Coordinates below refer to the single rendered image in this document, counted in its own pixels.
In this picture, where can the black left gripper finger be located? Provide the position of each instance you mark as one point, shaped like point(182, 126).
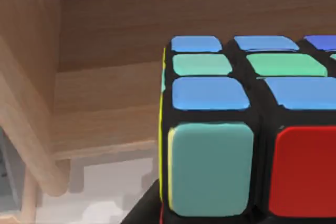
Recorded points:
point(145, 208)

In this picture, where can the multicoloured puzzle cube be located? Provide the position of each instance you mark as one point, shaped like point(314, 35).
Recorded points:
point(210, 166)

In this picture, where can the wooden cupboard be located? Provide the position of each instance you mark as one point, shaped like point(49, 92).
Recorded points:
point(105, 77)

